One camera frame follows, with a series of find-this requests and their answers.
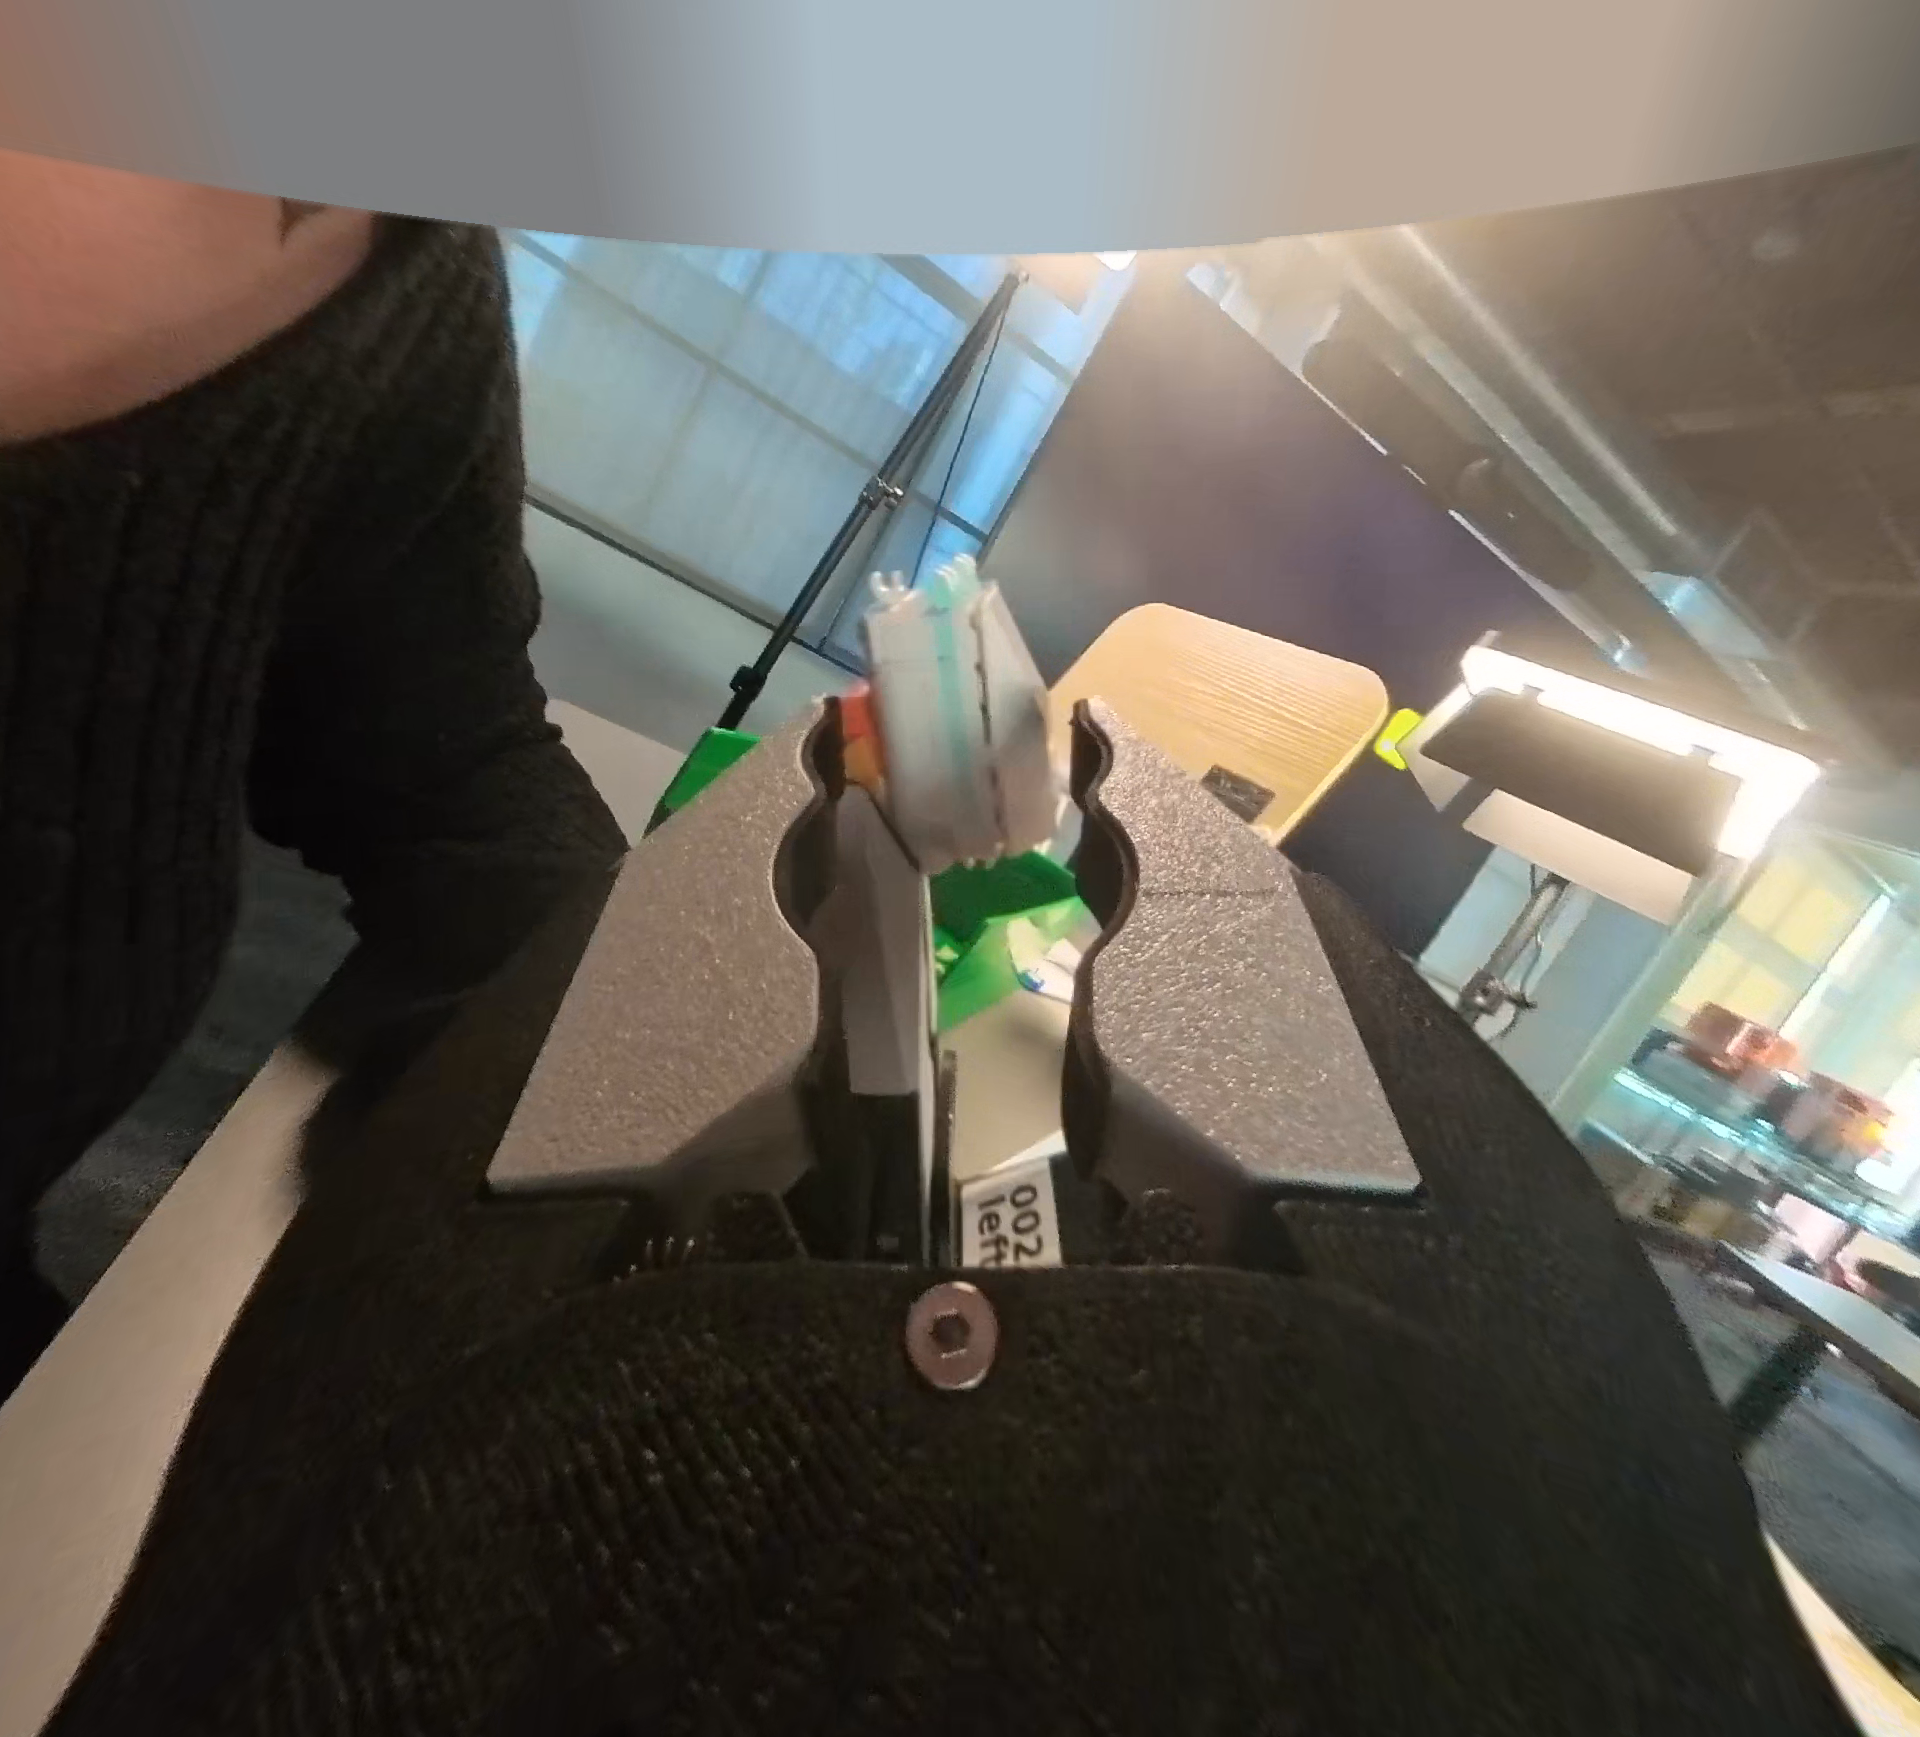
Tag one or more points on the black partition panel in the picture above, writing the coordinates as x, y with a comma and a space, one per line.
1275, 463

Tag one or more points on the person's torso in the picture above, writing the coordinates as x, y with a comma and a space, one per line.
121, 642

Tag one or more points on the black tripod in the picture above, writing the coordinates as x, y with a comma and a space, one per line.
882, 492

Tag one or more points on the person's left forearm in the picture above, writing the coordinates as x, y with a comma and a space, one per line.
494, 746

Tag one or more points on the studio light panel on stand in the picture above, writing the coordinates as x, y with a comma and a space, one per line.
1590, 792

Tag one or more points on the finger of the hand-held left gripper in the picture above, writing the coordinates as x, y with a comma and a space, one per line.
884, 987

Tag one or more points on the white toy brick animal model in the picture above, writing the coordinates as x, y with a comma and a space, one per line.
961, 746

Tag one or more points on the dark background table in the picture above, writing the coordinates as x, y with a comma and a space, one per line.
1845, 1317

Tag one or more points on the glass shelf with orange boxes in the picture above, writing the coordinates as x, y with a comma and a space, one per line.
1740, 1040

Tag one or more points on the green plastic bin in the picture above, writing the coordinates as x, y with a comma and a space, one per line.
990, 974

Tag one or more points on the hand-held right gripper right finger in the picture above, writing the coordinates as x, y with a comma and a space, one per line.
1261, 1017

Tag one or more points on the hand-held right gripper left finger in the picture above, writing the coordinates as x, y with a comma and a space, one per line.
660, 1017

